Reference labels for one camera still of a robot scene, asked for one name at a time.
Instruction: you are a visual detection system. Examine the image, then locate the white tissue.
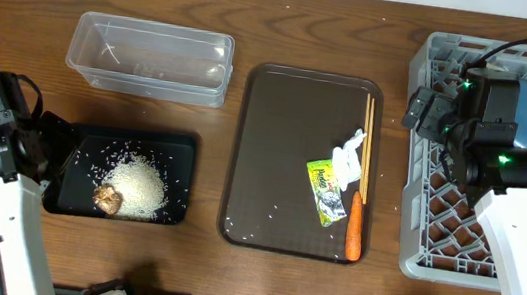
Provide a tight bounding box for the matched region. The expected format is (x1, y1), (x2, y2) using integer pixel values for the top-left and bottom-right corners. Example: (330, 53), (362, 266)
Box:
(331, 129), (367, 192)

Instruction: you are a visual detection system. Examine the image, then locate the orange carrot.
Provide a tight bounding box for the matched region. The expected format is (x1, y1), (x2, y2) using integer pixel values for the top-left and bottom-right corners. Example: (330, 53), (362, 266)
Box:
(345, 191), (364, 262)

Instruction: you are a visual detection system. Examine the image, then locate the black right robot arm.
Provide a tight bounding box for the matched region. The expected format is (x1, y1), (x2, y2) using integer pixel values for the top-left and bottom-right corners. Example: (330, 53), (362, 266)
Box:
(402, 68), (527, 295)

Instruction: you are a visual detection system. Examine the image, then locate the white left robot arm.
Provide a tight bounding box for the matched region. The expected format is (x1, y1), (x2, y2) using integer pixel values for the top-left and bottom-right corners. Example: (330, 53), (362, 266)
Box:
(0, 71), (79, 295)

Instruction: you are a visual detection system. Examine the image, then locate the brown serving tray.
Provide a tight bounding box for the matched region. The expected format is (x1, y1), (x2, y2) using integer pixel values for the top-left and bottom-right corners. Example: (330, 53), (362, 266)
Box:
(217, 63), (383, 265)

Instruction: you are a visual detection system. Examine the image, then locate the grey dishwasher rack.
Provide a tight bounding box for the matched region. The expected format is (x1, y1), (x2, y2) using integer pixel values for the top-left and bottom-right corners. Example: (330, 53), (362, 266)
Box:
(399, 32), (527, 292)

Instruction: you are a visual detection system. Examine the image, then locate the wooden chopstick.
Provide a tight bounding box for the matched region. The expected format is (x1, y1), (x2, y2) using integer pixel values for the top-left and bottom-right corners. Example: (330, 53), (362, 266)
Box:
(361, 98), (376, 204)
(359, 93), (373, 204)

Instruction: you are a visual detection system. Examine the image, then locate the clear plastic container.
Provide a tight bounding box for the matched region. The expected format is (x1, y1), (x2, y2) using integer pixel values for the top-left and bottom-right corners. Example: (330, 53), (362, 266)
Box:
(65, 11), (235, 108)

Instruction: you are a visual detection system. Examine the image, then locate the black plastic tray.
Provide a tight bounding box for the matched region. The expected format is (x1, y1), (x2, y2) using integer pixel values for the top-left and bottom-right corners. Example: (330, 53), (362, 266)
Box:
(43, 124), (197, 225)

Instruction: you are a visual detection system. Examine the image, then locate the pile of white rice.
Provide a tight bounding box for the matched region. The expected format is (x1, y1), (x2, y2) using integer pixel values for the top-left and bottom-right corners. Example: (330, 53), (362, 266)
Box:
(81, 139), (191, 225)

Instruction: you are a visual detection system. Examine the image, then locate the brown food scrap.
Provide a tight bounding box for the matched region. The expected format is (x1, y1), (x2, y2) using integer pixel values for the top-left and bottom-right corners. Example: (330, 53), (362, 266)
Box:
(92, 184), (123, 215)

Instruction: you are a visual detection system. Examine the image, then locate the green foil snack wrapper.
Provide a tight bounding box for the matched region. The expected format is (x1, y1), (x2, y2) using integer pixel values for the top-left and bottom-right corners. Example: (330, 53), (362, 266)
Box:
(306, 159), (347, 228)

